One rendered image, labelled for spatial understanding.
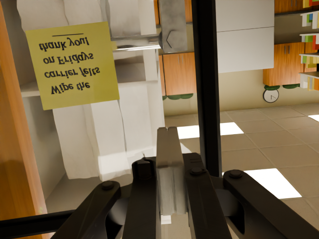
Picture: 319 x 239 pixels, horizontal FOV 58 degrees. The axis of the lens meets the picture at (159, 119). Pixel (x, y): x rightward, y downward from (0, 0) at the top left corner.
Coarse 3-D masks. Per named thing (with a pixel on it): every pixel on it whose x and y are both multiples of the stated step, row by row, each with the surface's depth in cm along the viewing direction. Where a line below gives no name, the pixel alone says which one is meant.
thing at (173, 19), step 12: (168, 0) 25; (180, 0) 26; (168, 12) 26; (180, 12) 26; (168, 24) 26; (180, 24) 26; (168, 36) 26; (180, 36) 26; (168, 48) 26; (180, 48) 27
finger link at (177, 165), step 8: (168, 128) 21; (176, 128) 21; (168, 136) 20; (176, 136) 19; (176, 144) 18; (176, 152) 16; (176, 160) 15; (176, 168) 15; (184, 168) 15; (176, 176) 15; (184, 176) 15; (176, 184) 15; (184, 184) 15; (176, 192) 15; (184, 192) 15; (176, 200) 15; (184, 200) 15; (176, 208) 16; (184, 208) 16
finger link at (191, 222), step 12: (192, 168) 15; (204, 168) 15; (192, 180) 14; (204, 180) 14; (192, 192) 13; (204, 192) 13; (192, 204) 12; (204, 204) 12; (216, 204) 12; (192, 216) 11; (204, 216) 11; (216, 216) 11; (192, 228) 12; (204, 228) 10; (216, 228) 10; (228, 228) 10
